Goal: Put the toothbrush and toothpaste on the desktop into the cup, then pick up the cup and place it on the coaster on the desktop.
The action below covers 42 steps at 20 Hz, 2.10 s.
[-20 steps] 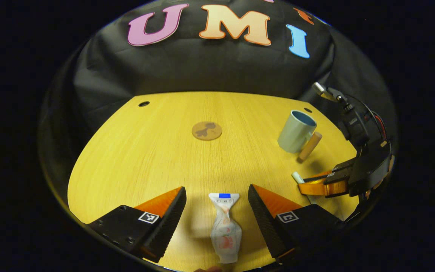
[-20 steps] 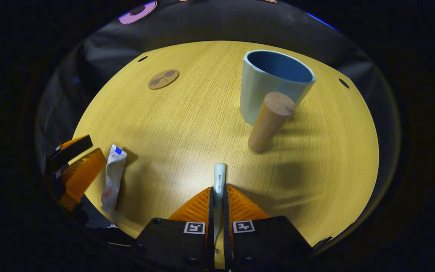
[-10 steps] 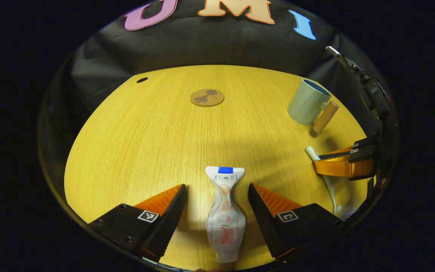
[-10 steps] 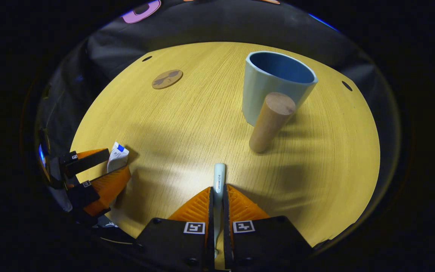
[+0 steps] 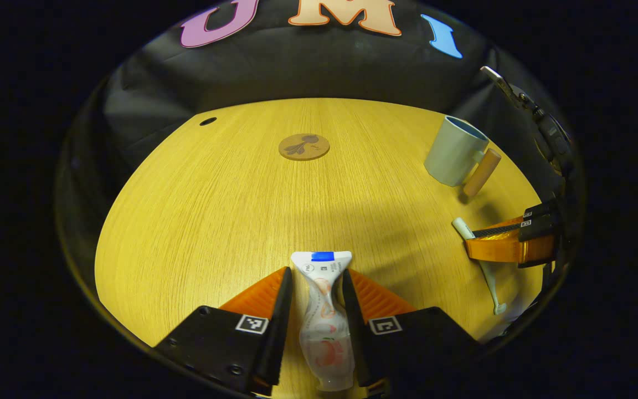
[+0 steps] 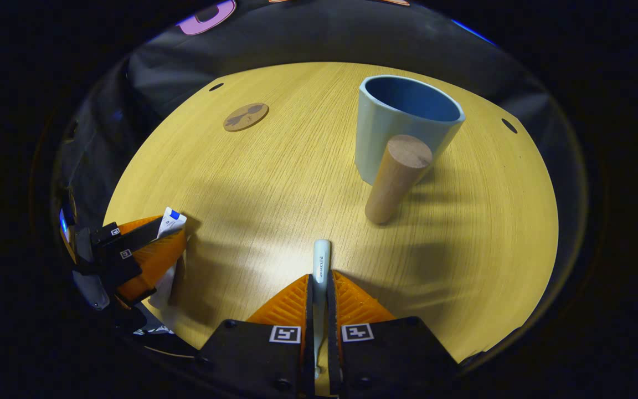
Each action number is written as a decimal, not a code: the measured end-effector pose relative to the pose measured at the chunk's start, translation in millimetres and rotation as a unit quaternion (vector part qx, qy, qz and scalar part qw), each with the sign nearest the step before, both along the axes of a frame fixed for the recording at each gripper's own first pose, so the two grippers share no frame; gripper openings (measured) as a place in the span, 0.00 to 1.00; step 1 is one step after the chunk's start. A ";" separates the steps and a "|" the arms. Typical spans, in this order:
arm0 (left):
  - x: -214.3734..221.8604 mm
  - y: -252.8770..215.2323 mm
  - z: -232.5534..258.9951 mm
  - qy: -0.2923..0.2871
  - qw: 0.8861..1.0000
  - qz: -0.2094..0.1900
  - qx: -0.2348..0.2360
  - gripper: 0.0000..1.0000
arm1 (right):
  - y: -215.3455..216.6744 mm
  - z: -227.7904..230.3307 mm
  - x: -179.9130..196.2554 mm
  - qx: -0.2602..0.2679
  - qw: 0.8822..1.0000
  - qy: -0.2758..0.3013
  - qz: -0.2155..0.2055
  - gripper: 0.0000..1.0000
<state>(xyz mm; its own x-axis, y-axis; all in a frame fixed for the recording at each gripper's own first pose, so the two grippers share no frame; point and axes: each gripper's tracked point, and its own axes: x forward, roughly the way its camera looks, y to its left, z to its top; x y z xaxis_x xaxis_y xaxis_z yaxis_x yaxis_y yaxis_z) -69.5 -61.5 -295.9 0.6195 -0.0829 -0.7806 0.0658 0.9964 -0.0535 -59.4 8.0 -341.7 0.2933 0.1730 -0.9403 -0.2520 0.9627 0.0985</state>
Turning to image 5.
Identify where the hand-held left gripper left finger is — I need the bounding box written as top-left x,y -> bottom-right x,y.
154,266 -> 294,397

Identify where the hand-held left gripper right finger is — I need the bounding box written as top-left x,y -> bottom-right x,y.
341,269 -> 483,388

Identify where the white toothpaste tube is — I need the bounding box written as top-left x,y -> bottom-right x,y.
290,250 -> 356,392

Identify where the pale green cup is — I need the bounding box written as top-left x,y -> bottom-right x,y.
424,115 -> 502,198

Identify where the round wooden coaster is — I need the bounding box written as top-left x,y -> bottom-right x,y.
278,133 -> 331,162

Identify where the wooden desktop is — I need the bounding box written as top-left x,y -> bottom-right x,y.
95,98 -> 544,399

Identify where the black backdrop cloth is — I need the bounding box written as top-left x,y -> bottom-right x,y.
97,0 -> 552,183

